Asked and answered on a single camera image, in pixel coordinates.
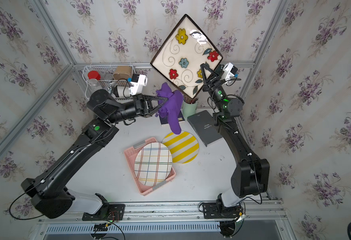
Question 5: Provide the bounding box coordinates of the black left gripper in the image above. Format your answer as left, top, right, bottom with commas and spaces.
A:
102, 97, 166, 127

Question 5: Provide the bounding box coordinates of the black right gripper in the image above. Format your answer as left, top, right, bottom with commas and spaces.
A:
201, 67, 229, 117

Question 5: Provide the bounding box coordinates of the purple microfibre cloth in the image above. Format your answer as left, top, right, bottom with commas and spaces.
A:
156, 83, 183, 135

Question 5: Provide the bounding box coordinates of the square floral plate black rim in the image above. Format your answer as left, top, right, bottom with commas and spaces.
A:
150, 14, 223, 99

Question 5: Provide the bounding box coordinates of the yellow white striped round plate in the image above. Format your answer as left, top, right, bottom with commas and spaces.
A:
161, 131, 199, 164

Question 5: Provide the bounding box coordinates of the round plaid pattern plate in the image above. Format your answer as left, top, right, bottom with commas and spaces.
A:
134, 142, 173, 187

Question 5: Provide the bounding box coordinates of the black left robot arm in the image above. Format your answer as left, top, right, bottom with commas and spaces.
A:
21, 90, 168, 219

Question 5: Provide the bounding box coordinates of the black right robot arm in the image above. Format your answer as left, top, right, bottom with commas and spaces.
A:
200, 63, 270, 213

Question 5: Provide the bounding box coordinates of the dark blue notebook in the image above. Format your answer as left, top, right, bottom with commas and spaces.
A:
159, 112, 185, 125

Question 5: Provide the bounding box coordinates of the white cylindrical canister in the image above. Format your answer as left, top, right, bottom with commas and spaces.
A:
112, 86, 131, 98

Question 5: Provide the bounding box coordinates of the green pencil cup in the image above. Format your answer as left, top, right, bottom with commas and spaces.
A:
182, 101, 197, 120

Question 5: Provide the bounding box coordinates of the dark grey book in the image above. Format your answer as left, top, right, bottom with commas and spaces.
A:
187, 110, 222, 147

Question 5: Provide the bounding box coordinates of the pink plastic dish tray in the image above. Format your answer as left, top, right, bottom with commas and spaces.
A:
123, 137, 176, 196

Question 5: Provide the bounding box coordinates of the red lid jar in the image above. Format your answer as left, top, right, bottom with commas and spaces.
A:
87, 71, 101, 81

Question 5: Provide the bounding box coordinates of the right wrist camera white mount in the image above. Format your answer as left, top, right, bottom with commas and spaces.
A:
222, 63, 238, 81

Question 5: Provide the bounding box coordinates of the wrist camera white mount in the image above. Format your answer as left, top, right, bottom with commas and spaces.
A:
128, 74, 147, 96
222, 63, 238, 81

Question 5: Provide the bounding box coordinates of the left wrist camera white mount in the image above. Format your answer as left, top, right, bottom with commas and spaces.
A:
128, 74, 147, 96

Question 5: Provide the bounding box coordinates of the white wire wall basket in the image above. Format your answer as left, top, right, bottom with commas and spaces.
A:
80, 65, 136, 102

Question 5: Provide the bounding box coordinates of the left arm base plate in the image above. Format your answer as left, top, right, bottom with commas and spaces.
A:
82, 204, 126, 222

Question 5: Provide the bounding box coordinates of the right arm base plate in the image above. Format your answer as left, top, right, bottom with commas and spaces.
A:
198, 202, 244, 219

